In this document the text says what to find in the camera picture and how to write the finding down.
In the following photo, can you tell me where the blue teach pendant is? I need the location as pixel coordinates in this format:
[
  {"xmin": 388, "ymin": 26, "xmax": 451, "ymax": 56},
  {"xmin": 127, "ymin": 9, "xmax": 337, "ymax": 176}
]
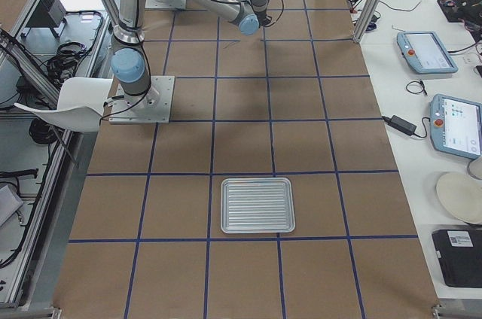
[
  {"xmin": 429, "ymin": 94, "xmax": 481, "ymax": 160},
  {"xmin": 396, "ymin": 32, "xmax": 458, "ymax": 74}
]

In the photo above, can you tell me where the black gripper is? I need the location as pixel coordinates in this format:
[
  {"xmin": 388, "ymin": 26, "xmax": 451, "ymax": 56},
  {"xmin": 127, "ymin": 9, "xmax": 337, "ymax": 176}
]
[{"xmin": 258, "ymin": 14, "xmax": 273, "ymax": 27}]

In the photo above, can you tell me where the near blue teach pendant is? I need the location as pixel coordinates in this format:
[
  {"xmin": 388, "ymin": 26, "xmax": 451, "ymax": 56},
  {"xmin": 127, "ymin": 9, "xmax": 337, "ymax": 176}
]
[{"xmin": 429, "ymin": 94, "xmax": 481, "ymax": 160}]

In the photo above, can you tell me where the far blue teach pendant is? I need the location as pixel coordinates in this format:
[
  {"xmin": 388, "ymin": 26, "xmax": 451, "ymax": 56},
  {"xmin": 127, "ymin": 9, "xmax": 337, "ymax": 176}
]
[{"xmin": 396, "ymin": 32, "xmax": 458, "ymax": 74}]

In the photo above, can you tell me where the black power adapter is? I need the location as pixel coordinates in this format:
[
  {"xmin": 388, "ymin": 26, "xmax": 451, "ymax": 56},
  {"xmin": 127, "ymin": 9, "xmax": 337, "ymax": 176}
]
[{"xmin": 382, "ymin": 115, "xmax": 416, "ymax": 136}]

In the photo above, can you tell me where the white plastic chair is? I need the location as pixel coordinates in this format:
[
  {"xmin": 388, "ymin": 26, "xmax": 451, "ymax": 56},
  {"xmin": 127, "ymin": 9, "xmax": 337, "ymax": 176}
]
[{"xmin": 14, "ymin": 77, "xmax": 112, "ymax": 132}]

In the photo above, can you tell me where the silver ribbed metal tray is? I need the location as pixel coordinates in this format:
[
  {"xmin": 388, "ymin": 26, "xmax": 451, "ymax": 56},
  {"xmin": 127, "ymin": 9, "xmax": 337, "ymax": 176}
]
[{"xmin": 221, "ymin": 178, "xmax": 296, "ymax": 234}]

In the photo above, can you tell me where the white round plate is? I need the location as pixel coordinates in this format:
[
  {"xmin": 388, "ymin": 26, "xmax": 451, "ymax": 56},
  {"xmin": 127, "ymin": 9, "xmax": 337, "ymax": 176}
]
[{"xmin": 436, "ymin": 172, "xmax": 481, "ymax": 225}]

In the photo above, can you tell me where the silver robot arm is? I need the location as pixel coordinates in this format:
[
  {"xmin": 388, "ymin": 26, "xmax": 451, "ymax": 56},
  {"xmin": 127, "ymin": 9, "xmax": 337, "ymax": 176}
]
[{"xmin": 105, "ymin": 0, "xmax": 271, "ymax": 124}]

